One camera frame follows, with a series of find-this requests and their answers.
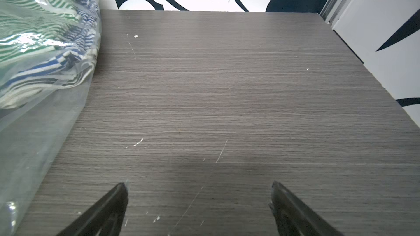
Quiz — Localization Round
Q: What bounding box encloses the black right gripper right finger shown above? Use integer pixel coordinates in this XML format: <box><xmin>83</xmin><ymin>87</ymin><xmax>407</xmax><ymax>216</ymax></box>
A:
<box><xmin>269</xmin><ymin>181</ymin><xmax>342</xmax><ymax>236</ymax></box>

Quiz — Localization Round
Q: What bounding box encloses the clear plastic vacuum bag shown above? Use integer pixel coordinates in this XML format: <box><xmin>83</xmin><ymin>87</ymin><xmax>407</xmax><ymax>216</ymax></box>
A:
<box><xmin>1</xmin><ymin>0</ymin><xmax>101</xmax><ymax>236</ymax></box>

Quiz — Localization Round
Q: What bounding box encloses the blue white striped garment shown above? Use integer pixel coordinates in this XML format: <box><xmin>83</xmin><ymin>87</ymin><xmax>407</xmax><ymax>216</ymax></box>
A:
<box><xmin>1</xmin><ymin>0</ymin><xmax>101</xmax><ymax>109</ymax></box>

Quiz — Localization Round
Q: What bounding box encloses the green white striped garment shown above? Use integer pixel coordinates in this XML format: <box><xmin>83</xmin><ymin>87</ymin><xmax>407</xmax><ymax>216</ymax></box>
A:
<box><xmin>1</xmin><ymin>0</ymin><xmax>80</xmax><ymax>66</ymax></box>

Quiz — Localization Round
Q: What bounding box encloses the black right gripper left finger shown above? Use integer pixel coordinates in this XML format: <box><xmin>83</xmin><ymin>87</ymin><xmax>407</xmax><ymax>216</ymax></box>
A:
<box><xmin>58</xmin><ymin>182</ymin><xmax>129</xmax><ymax>236</ymax></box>

